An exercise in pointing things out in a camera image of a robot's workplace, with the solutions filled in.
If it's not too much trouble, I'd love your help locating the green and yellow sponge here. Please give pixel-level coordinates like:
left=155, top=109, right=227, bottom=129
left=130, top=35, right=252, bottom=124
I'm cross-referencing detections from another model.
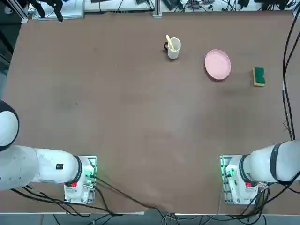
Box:
left=252, top=67, right=267, bottom=87

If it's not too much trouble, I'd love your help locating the pink plate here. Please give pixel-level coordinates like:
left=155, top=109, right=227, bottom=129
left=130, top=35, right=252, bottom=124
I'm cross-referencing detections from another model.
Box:
left=204, top=49, right=232, bottom=81

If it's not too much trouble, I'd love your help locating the yellow spoon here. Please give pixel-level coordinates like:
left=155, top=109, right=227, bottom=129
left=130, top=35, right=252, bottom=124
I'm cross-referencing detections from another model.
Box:
left=165, top=34, right=176, bottom=51

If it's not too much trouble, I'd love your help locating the white power strip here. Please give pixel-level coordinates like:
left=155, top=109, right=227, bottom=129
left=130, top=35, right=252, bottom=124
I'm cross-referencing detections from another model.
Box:
left=185, top=0, right=214, bottom=8

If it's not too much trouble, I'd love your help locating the white tray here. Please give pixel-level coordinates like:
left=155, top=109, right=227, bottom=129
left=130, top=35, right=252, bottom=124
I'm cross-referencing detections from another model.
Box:
left=32, top=0, right=84, bottom=21

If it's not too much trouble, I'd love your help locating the black tripod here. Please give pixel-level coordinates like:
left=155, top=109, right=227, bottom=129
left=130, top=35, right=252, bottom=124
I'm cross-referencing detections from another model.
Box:
left=28, top=0, right=64, bottom=23

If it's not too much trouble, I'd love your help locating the white mug with black handle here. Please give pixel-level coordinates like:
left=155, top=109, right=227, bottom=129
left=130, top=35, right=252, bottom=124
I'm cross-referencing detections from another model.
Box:
left=163, top=37, right=182, bottom=60

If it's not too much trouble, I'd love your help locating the black cable across table edge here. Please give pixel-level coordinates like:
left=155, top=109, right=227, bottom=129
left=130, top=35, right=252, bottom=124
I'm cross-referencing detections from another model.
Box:
left=95, top=177, right=179, bottom=216

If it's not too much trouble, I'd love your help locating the aluminium frame post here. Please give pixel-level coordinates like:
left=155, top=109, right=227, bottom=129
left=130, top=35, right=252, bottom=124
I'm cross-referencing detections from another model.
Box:
left=152, top=0, right=163, bottom=17
left=7, top=0, right=29, bottom=23

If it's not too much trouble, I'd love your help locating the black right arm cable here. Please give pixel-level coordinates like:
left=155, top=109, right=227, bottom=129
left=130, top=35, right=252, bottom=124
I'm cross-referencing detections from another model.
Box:
left=282, top=4, right=300, bottom=141

